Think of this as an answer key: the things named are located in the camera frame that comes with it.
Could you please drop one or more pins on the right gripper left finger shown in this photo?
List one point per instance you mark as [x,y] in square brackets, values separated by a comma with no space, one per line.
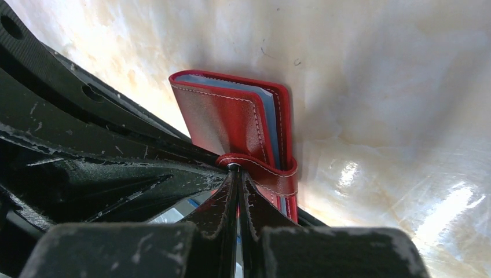
[203,244]

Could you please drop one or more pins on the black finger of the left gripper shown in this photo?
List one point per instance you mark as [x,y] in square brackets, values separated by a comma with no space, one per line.
[73,152]

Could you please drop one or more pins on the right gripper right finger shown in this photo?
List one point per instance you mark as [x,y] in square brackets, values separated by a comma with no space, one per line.
[275,246]

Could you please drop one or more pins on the red leather card holder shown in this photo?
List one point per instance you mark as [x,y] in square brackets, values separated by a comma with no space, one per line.
[243,121]

